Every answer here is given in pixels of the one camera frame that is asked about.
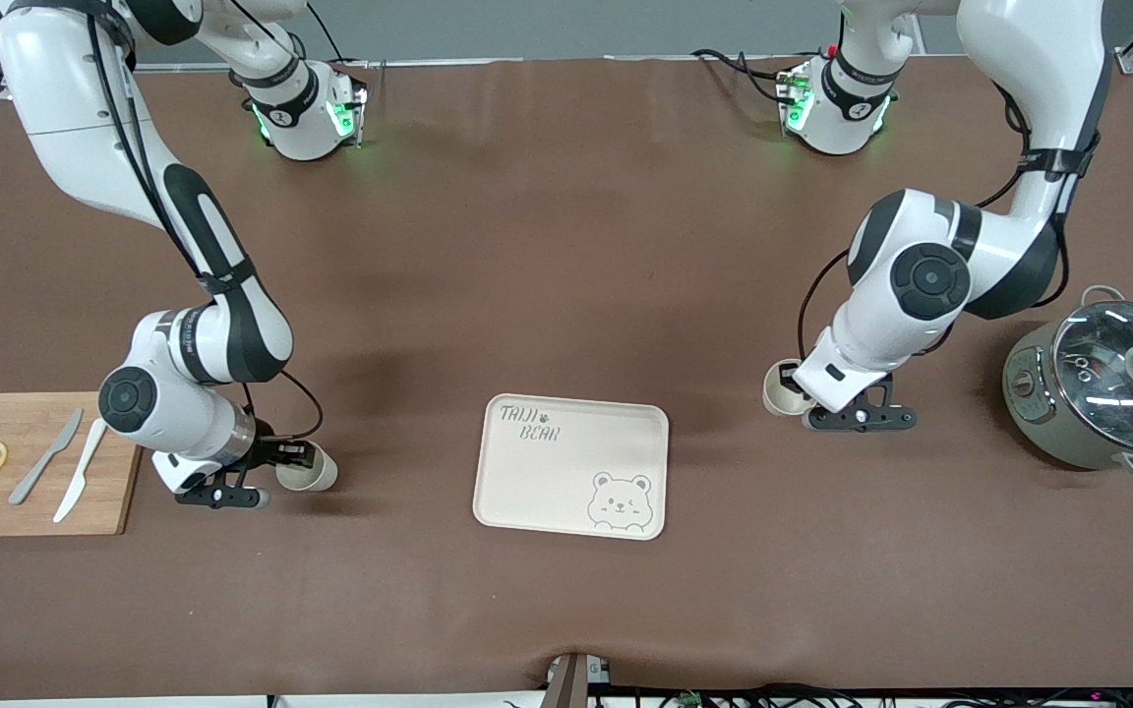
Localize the grey plastic knife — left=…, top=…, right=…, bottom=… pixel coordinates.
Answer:
left=9, top=408, right=85, bottom=506

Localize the wooden cutting board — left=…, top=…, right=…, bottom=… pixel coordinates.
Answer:
left=0, top=391, right=147, bottom=538

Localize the black cable at arm base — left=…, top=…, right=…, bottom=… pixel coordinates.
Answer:
left=690, top=47, right=796, bottom=107

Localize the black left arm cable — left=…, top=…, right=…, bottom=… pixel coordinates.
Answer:
left=797, top=84, right=1110, bottom=367

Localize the white IKEA cup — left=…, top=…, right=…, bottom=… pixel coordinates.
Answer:
left=274, top=442, right=339, bottom=493
left=761, top=358, right=815, bottom=418

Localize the grey electric cooking pot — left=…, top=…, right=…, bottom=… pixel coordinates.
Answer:
left=1002, top=285, right=1133, bottom=482

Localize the glass pot lid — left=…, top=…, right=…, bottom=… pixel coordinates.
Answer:
left=1052, top=300, right=1133, bottom=456

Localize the grey metal bracket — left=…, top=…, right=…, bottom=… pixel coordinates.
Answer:
left=542, top=651, right=614, bottom=708

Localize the white plastic knife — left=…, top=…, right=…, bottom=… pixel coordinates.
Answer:
left=53, top=418, right=109, bottom=524

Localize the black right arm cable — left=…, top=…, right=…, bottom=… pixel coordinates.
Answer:
left=85, top=0, right=325, bottom=442

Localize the cream tray with bear print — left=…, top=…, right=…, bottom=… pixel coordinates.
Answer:
left=473, top=393, right=671, bottom=541

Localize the brown table cover mat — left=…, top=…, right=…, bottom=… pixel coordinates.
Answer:
left=0, top=54, right=1133, bottom=701

